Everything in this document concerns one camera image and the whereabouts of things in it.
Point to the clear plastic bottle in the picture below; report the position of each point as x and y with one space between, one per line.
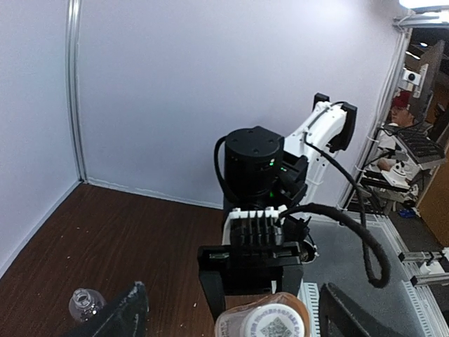
85 303

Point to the aluminium frame post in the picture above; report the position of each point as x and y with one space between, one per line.
382 42
72 84

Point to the amber tea bottle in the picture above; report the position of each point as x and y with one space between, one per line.
229 323

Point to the left aluminium frame post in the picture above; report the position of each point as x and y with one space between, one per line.
72 84

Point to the right aluminium frame post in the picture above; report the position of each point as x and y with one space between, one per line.
382 42

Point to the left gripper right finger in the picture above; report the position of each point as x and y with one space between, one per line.
339 315

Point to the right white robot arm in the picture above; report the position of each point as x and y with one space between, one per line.
262 174

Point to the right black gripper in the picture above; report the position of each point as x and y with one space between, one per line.
235 271

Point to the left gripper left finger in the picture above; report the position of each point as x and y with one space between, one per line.
126 315

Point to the white tea bottle cap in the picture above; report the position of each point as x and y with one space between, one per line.
273 320

